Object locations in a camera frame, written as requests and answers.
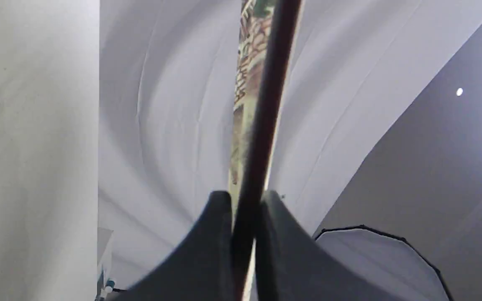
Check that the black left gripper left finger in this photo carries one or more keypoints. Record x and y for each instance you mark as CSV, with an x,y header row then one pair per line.
x,y
199,269

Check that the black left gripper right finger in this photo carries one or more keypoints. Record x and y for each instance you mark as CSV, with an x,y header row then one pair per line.
x,y
290,266

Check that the cream paper folding fan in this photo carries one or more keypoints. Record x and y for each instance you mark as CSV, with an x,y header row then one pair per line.
x,y
266,43

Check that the white octagonal softbox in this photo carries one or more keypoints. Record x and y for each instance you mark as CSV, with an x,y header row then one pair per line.
x,y
387,261

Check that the grey backdrop cloth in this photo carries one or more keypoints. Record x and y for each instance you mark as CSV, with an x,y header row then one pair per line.
x,y
167,78

